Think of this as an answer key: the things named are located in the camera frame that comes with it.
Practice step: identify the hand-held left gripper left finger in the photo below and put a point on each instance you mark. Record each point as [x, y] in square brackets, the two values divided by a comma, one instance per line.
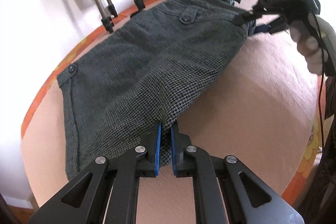
[157, 146]

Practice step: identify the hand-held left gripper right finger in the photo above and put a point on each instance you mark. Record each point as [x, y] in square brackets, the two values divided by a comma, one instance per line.
[173, 146]

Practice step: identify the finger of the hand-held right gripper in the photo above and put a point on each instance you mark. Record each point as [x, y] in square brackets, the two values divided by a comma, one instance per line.
[270, 27]
[250, 13]

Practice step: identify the grey houndstooth pants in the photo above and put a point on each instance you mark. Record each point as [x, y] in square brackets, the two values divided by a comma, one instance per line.
[147, 64]

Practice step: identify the person's right hand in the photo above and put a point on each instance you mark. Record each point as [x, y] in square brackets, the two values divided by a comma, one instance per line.
[305, 48]

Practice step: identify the pink bed sheet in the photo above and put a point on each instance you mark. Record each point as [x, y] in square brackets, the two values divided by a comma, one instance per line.
[236, 119]

